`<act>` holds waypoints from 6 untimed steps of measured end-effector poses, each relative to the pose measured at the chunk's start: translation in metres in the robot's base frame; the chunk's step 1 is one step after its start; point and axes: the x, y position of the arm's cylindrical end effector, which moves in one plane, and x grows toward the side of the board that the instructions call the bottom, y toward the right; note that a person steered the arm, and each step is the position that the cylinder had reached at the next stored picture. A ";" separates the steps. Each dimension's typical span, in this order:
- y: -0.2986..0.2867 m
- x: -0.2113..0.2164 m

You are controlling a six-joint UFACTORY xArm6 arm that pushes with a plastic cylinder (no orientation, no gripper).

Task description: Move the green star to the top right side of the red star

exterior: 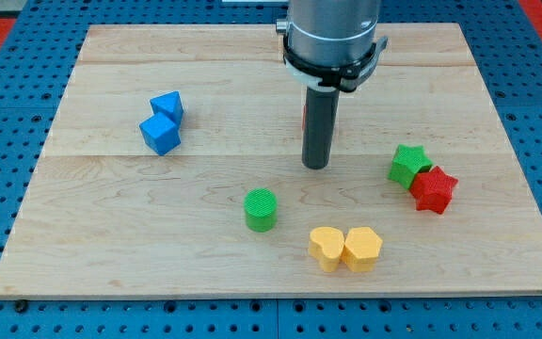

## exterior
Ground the red star block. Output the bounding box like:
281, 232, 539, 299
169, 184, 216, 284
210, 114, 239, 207
409, 166, 458, 215

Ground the yellow heart block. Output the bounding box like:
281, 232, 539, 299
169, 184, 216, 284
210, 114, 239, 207
308, 226, 344, 272

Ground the blue cube block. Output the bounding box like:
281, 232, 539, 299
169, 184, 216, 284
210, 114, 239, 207
139, 113, 181, 156

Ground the green cylinder block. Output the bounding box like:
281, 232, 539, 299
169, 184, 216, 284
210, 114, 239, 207
244, 188, 278, 233

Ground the green star block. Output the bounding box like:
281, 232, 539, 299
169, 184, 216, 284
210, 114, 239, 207
388, 144, 434, 190

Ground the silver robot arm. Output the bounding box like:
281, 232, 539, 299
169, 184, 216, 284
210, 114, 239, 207
276, 0, 388, 92

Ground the blue triangle block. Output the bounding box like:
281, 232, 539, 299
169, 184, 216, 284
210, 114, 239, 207
150, 91, 184, 126

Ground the wooden board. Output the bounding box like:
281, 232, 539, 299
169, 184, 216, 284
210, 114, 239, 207
0, 24, 542, 300

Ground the yellow hexagon block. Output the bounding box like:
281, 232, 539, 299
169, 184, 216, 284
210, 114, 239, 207
342, 226, 383, 273

